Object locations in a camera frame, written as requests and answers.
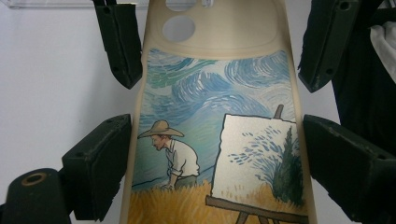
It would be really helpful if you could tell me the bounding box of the white cloth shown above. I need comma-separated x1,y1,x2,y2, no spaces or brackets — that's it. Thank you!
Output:
369,0,396,84

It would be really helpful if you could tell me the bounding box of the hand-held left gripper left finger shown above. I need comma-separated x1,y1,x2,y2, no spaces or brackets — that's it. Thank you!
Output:
61,113,133,222

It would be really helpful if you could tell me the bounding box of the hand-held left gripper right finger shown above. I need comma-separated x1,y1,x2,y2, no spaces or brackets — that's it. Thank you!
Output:
303,114,396,224

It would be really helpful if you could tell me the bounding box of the beige painted-print phone case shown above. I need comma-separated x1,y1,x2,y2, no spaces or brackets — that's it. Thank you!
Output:
119,0,318,224

